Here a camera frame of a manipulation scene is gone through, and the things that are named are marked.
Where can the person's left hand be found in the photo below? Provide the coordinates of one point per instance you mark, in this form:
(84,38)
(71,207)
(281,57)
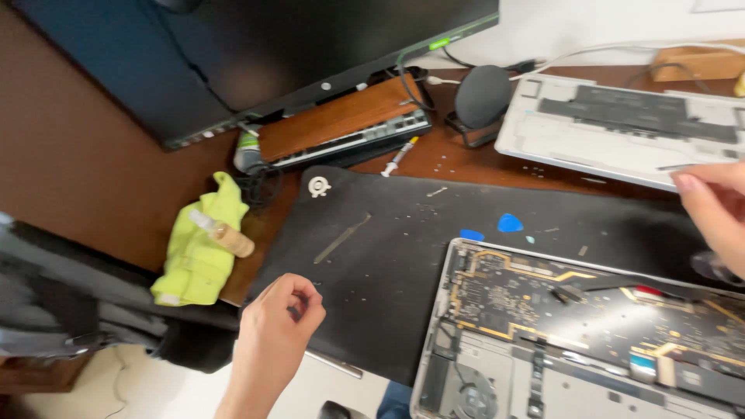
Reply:
(273,326)

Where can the person's right hand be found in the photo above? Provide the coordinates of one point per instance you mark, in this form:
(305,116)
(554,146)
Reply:
(724,215)

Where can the person's right fingers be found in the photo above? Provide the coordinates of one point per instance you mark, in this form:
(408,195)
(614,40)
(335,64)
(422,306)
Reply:
(698,186)

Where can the person's left fingers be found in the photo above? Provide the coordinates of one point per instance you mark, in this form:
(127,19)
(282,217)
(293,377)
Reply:
(305,302)

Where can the thin metal spudger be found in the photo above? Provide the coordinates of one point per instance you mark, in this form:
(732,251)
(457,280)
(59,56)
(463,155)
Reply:
(342,238)

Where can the black work mat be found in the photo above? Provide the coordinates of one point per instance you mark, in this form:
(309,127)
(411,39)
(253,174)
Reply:
(396,273)

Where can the small clear bottle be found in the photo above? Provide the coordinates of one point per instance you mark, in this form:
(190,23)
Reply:
(230,237)

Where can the small yellow object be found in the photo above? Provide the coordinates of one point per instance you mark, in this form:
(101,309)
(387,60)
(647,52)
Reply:
(740,84)

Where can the yellow-green cloth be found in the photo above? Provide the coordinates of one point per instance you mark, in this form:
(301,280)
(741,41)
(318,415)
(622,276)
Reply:
(198,262)

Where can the white laptop bottom cover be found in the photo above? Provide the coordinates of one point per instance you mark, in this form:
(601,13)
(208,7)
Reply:
(582,137)

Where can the person's blue jeans leg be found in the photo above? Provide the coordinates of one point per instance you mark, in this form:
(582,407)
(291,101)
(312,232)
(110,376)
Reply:
(396,401)

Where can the green and white spray can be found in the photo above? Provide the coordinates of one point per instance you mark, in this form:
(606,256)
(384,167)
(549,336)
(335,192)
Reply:
(247,150)

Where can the thermal paste syringe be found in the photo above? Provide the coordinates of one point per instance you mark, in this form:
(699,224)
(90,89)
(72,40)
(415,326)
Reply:
(399,157)

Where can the blue triangular opening pick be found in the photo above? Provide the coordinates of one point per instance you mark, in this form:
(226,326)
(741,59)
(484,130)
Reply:
(510,223)
(472,235)

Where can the black keyboard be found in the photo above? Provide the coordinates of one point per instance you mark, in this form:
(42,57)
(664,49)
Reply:
(372,135)

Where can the wooden wrist rest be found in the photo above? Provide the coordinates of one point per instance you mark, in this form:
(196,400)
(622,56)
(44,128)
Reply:
(343,113)

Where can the open silver laptop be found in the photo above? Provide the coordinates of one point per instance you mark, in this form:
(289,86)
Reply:
(559,337)

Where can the dark grey round speaker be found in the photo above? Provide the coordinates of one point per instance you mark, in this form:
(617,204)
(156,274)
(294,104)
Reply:
(483,96)

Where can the black and grey bag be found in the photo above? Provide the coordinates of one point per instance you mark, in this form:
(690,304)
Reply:
(70,297)

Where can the black computer monitor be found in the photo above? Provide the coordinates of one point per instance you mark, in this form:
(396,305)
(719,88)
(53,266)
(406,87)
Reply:
(244,52)

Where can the brown wooden furniture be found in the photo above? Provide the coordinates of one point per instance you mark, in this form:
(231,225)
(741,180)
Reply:
(41,375)

